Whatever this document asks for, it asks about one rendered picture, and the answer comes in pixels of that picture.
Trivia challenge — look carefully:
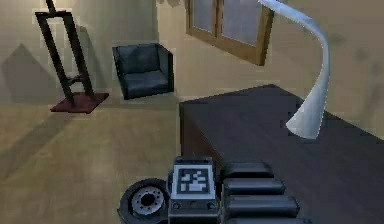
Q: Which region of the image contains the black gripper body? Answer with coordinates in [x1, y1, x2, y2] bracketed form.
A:
[117, 178, 171, 224]

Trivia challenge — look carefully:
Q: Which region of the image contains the dark brown table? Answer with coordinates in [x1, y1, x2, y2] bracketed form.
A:
[178, 83, 384, 224]

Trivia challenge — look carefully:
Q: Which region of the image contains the black armchair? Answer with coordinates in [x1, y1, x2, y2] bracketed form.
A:
[111, 42, 175, 101]

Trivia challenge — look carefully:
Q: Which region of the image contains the dark floor lamp stand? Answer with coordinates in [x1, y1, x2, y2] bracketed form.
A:
[34, 0, 110, 115]

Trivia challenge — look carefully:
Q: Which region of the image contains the white curved desk lamp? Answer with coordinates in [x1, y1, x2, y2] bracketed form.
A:
[258, 0, 332, 140]

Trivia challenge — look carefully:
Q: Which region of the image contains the wooden framed window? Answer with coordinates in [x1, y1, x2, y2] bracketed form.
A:
[185, 0, 276, 67]

